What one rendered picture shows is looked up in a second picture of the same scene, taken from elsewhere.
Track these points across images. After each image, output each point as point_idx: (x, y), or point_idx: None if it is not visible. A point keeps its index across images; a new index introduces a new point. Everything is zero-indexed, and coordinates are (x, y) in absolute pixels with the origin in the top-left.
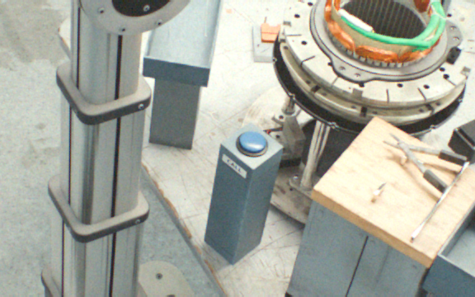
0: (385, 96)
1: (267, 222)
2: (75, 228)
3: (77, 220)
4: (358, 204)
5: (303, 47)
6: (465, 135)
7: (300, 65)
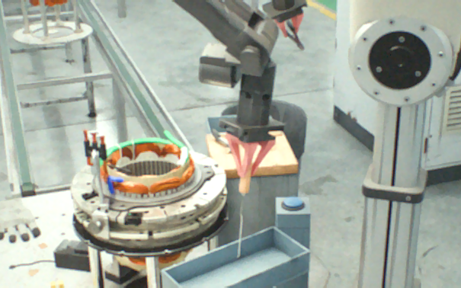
0: (206, 158)
1: None
2: (418, 283)
3: (413, 285)
4: (284, 152)
5: (209, 192)
6: None
7: (222, 192)
